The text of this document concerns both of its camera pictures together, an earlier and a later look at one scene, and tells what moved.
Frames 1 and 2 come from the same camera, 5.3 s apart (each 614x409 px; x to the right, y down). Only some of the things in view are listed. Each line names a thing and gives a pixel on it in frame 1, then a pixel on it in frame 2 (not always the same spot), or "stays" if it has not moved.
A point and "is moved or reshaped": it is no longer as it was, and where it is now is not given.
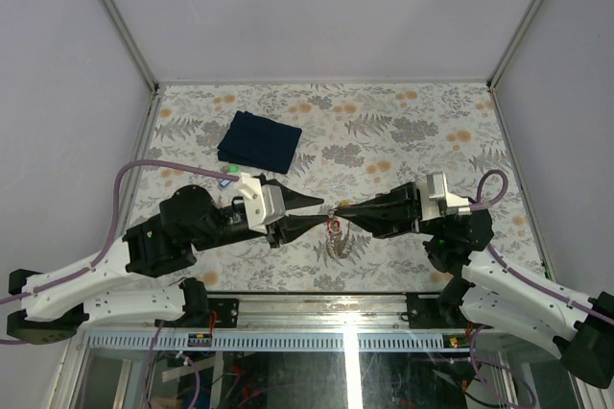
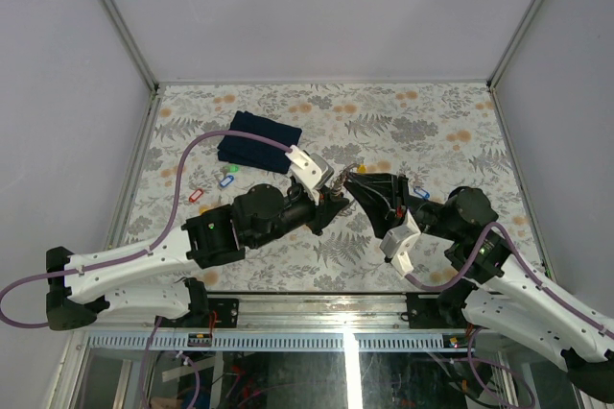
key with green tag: (234, 168) stays
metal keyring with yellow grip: (332, 211) is moved or reshaped
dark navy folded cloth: (260, 142) stays
